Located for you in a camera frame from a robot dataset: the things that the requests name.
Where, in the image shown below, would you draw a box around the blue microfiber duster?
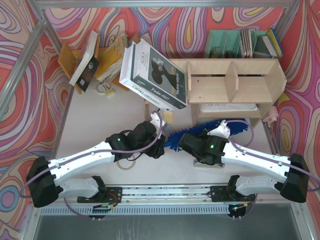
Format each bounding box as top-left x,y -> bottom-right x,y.
164,118 -> 249,152

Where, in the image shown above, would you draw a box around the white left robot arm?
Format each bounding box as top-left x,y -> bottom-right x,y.
25,111 -> 166,208

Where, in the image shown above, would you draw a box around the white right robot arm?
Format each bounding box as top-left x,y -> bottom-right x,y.
177,120 -> 315,203

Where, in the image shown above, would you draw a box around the light wooden bookshelf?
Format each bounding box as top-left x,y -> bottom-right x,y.
171,58 -> 287,127

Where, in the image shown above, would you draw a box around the grey black stapler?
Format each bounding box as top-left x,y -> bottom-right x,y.
193,160 -> 225,169

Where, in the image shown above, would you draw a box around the yellow sticky note pad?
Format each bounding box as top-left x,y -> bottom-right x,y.
163,111 -> 174,125

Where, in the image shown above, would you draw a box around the small wooden stand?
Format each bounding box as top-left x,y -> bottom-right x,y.
144,100 -> 150,121

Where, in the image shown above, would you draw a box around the white Ciokladfabriken book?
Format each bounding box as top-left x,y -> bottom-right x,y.
118,42 -> 174,112

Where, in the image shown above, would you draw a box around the large Twins story book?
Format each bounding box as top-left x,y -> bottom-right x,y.
132,39 -> 188,109

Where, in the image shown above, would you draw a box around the pink pig figurine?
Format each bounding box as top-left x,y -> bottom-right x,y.
262,105 -> 279,127

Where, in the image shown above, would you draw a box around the yellow paperback book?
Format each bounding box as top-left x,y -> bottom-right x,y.
96,34 -> 128,84

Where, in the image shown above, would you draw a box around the black cover white book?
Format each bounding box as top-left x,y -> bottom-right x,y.
69,30 -> 100,92

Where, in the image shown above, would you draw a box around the teal file organizer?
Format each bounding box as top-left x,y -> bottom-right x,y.
204,29 -> 278,59

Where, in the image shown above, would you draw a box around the yellow wooden book holder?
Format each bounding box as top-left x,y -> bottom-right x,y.
57,34 -> 141,95

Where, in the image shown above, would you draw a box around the blue cover book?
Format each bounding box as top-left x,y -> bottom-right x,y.
262,28 -> 284,60

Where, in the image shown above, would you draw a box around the tape roll ring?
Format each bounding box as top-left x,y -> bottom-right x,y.
117,159 -> 137,171

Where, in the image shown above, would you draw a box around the brass padlock with ring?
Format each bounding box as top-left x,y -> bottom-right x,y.
95,83 -> 115,97

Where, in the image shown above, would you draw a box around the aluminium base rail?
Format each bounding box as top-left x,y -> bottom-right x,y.
32,183 -> 305,208

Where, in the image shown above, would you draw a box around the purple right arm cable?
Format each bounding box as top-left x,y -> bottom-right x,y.
223,119 -> 320,193

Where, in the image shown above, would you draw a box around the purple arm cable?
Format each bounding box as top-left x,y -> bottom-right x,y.
223,119 -> 320,193
19,112 -> 166,200

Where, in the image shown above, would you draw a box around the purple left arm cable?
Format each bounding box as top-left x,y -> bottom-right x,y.
19,112 -> 166,200

